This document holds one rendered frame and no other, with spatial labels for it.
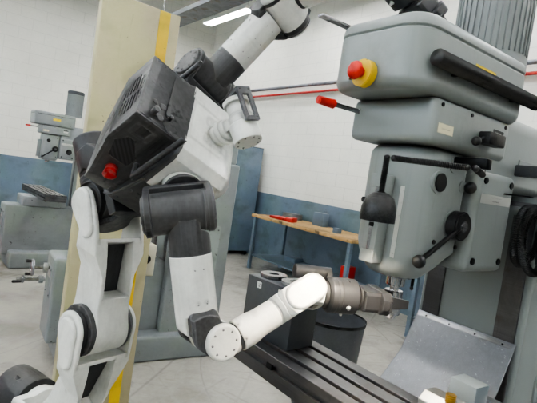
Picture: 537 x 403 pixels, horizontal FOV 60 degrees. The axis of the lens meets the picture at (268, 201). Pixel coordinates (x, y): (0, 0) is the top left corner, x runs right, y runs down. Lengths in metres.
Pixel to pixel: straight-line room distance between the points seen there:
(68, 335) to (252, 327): 0.55
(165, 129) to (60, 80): 9.03
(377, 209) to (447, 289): 0.70
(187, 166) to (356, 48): 0.47
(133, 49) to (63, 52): 7.48
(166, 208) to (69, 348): 0.58
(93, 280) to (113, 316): 0.12
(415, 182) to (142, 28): 1.90
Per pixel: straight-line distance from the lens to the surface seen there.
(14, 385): 1.79
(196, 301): 0.99
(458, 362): 1.55
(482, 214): 1.29
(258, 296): 1.57
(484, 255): 1.33
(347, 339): 3.16
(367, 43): 1.12
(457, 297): 1.59
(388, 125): 1.14
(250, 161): 8.52
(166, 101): 1.08
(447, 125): 1.12
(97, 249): 1.31
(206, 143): 1.09
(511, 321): 1.52
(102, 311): 1.37
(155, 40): 2.70
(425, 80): 1.04
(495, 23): 1.43
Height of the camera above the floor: 1.50
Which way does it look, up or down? 3 degrees down
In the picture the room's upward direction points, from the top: 8 degrees clockwise
